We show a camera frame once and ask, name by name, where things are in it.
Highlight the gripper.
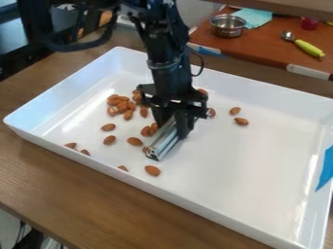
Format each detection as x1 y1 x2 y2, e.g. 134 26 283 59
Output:
134 58 211 141

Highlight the silver metal bar tool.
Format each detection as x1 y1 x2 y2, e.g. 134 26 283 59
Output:
142 116 183 161

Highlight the pile of brown bits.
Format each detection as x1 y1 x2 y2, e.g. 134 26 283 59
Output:
62 88 251 178

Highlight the white tray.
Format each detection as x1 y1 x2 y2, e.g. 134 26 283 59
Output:
2 46 333 249

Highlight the silver pot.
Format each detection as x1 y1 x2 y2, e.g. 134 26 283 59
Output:
207 14 249 39

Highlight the teal cloth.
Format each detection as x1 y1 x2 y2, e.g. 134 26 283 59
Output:
229 7 275 30

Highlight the red cup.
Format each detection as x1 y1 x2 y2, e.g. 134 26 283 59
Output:
300 17 321 32

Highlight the scoop with yellow-green handle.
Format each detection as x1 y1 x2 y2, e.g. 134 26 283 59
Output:
279 30 327 59

